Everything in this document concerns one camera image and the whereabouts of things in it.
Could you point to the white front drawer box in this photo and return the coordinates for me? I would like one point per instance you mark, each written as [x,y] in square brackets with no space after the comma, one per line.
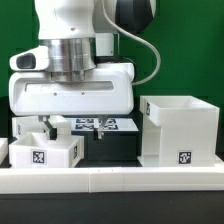
[34,150]

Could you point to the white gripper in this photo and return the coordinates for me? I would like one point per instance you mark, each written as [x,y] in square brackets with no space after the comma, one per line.
[106,90]

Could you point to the marker tag sheet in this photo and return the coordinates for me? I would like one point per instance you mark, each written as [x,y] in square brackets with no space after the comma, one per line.
[112,124]

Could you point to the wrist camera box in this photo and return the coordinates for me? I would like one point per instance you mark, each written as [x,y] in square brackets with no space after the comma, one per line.
[36,59]

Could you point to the white front barrier wall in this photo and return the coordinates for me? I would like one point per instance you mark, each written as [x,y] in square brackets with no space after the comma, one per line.
[125,179]

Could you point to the white drawer box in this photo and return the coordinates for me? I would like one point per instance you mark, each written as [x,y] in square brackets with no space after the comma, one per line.
[22,125]
[34,150]

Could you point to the white barrier wall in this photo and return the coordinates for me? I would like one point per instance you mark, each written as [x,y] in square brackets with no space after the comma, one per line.
[125,179]
[3,149]

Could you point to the white drawer cabinet frame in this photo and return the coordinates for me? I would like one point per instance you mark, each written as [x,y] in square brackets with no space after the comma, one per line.
[178,131]

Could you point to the white left barrier wall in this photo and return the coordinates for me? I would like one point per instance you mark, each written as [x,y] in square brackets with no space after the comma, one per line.
[3,149]

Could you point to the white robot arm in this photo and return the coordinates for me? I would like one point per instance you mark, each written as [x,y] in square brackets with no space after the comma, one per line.
[73,71]

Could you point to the white rear drawer box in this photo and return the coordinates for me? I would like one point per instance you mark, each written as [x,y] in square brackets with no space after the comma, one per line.
[22,125]

